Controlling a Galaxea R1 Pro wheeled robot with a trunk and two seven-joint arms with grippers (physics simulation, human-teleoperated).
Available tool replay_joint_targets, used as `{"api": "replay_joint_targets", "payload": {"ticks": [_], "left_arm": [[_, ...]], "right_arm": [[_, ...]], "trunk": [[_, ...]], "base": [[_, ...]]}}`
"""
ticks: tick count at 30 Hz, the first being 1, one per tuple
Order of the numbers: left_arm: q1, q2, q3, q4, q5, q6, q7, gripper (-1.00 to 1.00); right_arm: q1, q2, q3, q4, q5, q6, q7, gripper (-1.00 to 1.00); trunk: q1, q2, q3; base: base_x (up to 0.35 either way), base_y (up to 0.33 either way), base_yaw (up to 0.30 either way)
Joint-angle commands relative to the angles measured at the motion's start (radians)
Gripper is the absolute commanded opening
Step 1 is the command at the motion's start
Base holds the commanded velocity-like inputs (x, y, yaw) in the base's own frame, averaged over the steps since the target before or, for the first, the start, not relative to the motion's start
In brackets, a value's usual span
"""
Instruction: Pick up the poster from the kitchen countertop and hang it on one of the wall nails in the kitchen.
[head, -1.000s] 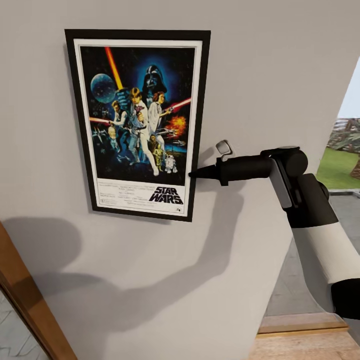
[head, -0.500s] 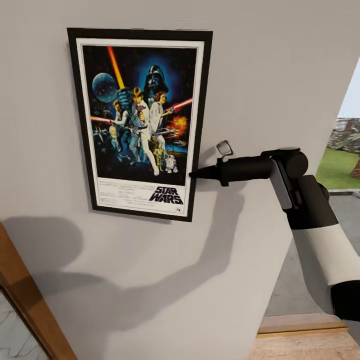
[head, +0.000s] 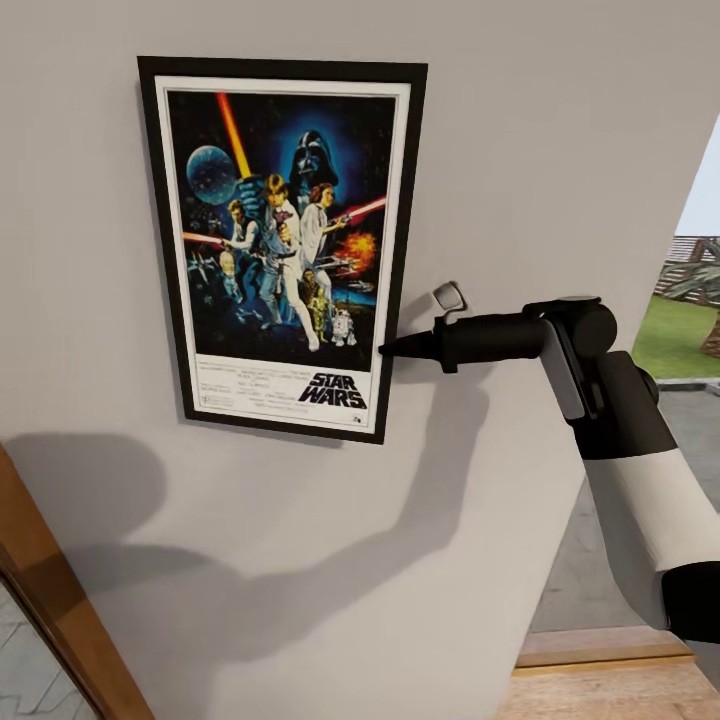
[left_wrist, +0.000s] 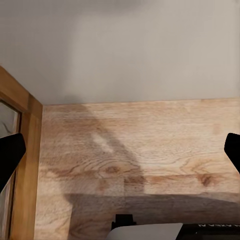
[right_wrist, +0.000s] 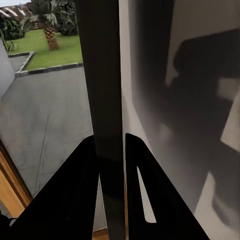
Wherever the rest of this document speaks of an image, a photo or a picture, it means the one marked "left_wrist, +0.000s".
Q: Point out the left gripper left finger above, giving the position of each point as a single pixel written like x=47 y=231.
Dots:
x=12 y=149

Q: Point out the door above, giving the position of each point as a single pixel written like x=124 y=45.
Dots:
x=21 y=113

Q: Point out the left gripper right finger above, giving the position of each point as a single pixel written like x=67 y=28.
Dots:
x=232 y=149

